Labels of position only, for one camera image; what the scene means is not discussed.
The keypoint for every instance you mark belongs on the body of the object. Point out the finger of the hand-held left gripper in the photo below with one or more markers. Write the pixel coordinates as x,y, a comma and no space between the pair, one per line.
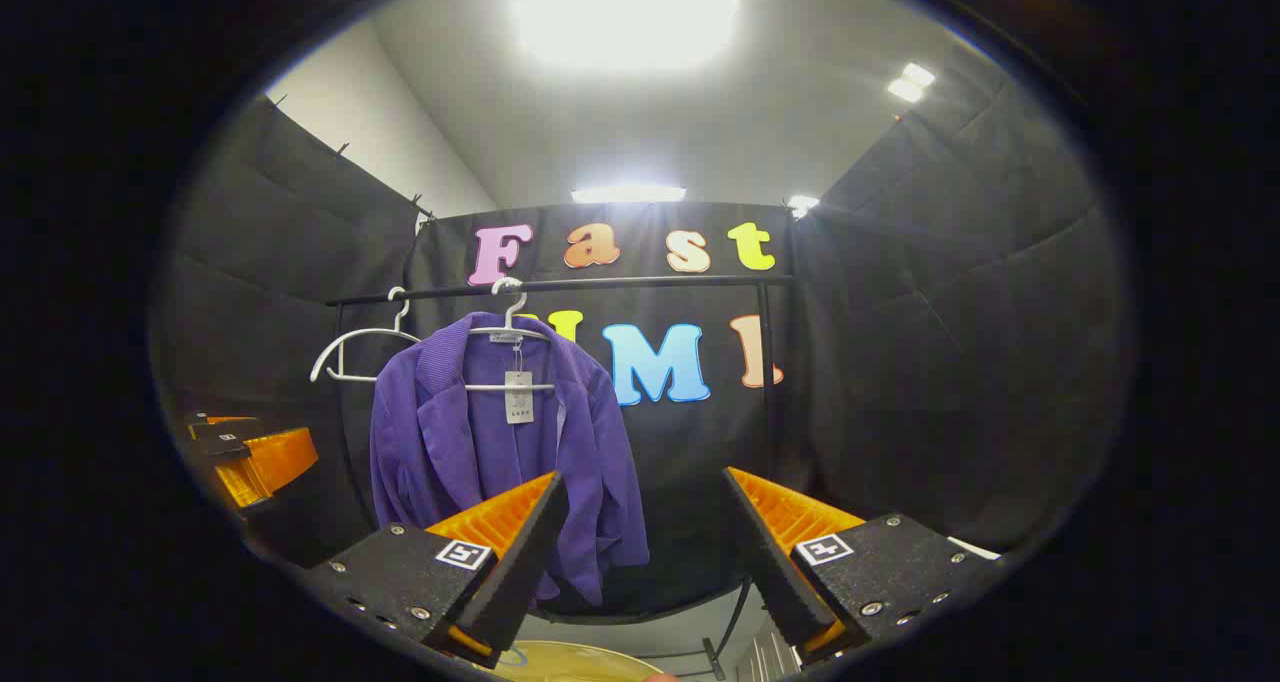
225,428
270,462

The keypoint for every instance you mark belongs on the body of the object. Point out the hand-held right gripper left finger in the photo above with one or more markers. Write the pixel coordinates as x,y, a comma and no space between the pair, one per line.
520,572

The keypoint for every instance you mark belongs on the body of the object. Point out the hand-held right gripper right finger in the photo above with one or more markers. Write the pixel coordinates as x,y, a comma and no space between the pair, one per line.
775,572

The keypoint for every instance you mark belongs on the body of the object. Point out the purple ribbed jacket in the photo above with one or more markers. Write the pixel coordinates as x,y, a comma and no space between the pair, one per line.
450,442

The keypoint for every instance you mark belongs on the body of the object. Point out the white clothes hanger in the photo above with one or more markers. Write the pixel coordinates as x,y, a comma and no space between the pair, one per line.
360,335
485,388

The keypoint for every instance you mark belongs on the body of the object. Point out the black clothes rack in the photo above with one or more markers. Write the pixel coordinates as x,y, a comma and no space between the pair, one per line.
650,283

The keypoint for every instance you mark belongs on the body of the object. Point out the pale yellow round object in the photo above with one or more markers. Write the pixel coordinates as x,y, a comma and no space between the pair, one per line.
580,664

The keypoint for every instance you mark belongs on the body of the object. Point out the white paper price tag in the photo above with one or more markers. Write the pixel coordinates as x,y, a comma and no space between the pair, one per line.
519,400

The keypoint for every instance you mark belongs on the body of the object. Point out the black backdrop cloth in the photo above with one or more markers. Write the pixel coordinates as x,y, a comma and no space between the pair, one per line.
950,312

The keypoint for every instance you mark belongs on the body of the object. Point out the small ceiling light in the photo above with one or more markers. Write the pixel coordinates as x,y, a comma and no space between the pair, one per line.
803,205

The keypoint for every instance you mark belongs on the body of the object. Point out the long ceiling light strip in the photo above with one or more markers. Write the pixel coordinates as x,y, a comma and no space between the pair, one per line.
628,194

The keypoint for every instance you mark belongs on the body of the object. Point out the twin ceiling light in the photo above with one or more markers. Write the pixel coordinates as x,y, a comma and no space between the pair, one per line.
910,82

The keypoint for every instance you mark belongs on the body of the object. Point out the large ceiling light panel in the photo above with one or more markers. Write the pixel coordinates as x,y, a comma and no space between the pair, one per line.
625,12

